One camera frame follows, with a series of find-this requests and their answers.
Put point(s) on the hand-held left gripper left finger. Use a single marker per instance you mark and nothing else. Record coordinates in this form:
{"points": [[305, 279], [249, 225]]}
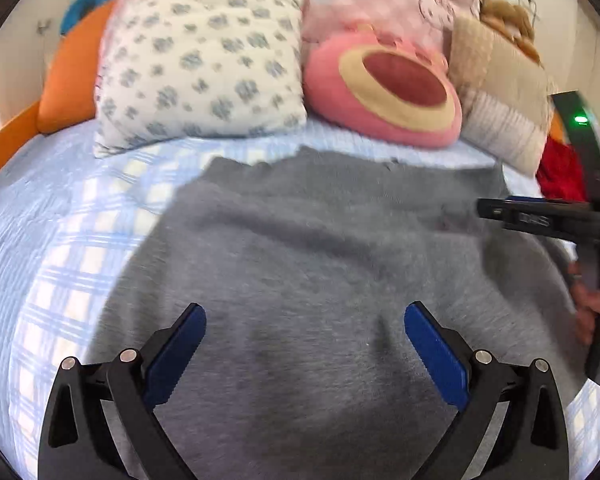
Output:
{"points": [[177, 355]]}

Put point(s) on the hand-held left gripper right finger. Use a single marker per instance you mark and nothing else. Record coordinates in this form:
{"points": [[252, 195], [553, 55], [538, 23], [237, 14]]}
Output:
{"points": [[435, 355]]}

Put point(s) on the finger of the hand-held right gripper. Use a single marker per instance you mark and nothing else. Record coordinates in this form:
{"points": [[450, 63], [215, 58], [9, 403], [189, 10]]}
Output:
{"points": [[530, 217]]}

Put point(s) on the grey zip jacket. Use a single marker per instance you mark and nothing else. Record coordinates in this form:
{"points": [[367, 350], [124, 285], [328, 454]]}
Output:
{"points": [[305, 285]]}

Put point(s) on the person's right hand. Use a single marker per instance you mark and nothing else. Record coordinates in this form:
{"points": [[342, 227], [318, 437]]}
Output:
{"points": [[584, 310]]}

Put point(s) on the red garment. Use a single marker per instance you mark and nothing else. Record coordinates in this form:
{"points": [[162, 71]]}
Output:
{"points": [[560, 170]]}

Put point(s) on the beige patchwork pillow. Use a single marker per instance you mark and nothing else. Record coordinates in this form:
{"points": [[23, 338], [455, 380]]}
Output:
{"points": [[505, 110]]}

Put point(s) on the brown teddy bear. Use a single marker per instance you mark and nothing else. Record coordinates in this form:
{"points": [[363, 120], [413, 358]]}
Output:
{"points": [[510, 25]]}

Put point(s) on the blue plaid bed sheet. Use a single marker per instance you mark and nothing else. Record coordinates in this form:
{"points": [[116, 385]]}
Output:
{"points": [[55, 240]]}

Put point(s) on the pink bear face cushion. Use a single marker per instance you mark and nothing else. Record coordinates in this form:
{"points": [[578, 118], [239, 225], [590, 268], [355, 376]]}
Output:
{"points": [[380, 90]]}

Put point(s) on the white floral pillow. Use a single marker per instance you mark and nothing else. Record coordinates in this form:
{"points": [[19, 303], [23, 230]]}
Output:
{"points": [[200, 65]]}

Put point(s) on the orange back cushion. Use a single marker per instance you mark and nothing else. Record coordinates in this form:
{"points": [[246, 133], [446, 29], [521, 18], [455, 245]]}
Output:
{"points": [[75, 75]]}

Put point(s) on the orange sofa bed frame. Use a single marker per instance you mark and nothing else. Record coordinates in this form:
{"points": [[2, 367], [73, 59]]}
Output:
{"points": [[5, 145]]}

